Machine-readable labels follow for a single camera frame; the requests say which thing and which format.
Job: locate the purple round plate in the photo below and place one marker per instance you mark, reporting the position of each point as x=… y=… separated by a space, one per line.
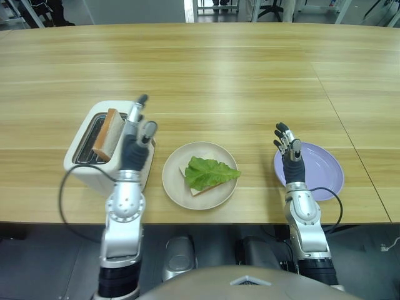
x=322 y=170

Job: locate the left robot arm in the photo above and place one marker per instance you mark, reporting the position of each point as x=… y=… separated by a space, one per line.
x=122 y=225

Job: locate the cream toaster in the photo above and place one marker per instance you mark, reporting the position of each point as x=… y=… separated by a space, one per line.
x=93 y=165

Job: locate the person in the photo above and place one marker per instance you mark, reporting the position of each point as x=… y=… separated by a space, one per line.
x=50 y=12

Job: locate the green lettuce leaf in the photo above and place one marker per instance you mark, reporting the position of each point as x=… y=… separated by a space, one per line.
x=209 y=173

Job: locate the bread slice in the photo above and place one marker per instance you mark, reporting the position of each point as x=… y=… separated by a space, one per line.
x=203 y=187
x=107 y=136

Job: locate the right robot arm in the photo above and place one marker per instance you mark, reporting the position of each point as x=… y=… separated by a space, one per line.
x=307 y=225

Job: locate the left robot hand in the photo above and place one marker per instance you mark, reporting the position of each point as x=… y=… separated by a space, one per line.
x=132 y=150

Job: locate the robot body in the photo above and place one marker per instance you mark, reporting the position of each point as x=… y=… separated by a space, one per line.
x=247 y=286

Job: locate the beige round plate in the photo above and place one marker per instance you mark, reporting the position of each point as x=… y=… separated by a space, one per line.
x=175 y=175

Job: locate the black office chair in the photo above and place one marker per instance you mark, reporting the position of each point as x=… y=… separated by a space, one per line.
x=272 y=9

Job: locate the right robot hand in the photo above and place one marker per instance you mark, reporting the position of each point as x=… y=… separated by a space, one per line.
x=293 y=166

